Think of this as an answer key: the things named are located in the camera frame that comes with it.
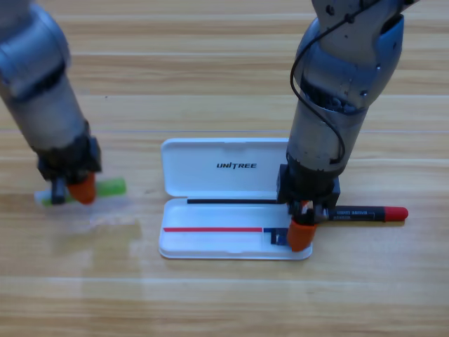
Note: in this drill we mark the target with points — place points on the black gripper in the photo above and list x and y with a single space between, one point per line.
308 186
73 158

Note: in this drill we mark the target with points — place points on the dark blue eraser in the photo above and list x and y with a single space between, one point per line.
279 238

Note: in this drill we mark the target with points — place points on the green highlighter pen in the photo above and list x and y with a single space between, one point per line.
112 186

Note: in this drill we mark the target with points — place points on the black marker with red cap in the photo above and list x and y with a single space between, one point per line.
368 213

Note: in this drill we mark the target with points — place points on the white Unitree pencil case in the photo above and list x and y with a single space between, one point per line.
210 168

